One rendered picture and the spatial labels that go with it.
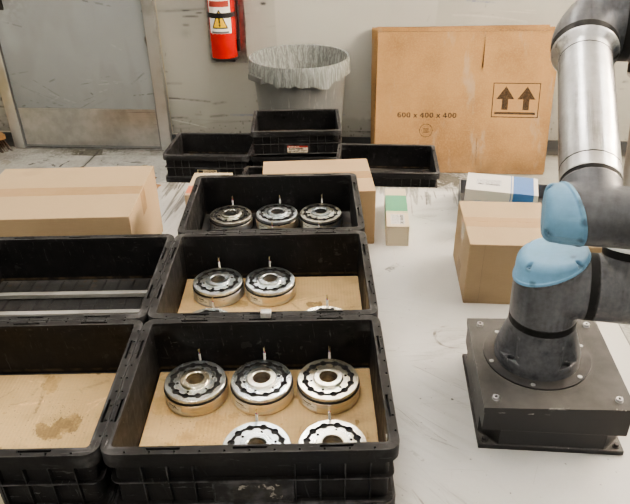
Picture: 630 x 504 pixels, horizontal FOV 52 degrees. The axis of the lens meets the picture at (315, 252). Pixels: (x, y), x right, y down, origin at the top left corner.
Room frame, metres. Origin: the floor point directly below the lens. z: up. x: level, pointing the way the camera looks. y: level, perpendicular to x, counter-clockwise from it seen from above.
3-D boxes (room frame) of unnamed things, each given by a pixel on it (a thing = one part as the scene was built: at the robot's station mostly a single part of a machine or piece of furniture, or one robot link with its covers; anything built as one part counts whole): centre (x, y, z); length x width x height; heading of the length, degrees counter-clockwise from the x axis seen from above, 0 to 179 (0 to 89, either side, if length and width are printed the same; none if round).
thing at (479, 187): (1.71, -0.54, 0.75); 0.20 x 0.12 x 0.09; 74
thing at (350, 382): (0.81, -0.02, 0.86); 0.10 x 0.10 x 0.01
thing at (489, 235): (1.35, -0.50, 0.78); 0.30 x 0.22 x 0.16; 85
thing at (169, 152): (2.87, 0.47, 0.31); 0.40 x 0.30 x 0.34; 85
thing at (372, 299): (1.05, 0.09, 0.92); 0.40 x 0.30 x 0.02; 90
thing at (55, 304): (1.05, 0.49, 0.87); 0.40 x 0.30 x 0.11; 90
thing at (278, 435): (0.67, 0.09, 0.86); 0.10 x 0.10 x 0.01
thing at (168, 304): (1.05, 0.09, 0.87); 0.40 x 0.30 x 0.11; 90
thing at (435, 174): (2.40, -0.29, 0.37); 0.40 x 0.30 x 0.45; 85
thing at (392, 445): (0.75, 0.09, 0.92); 0.40 x 0.30 x 0.02; 90
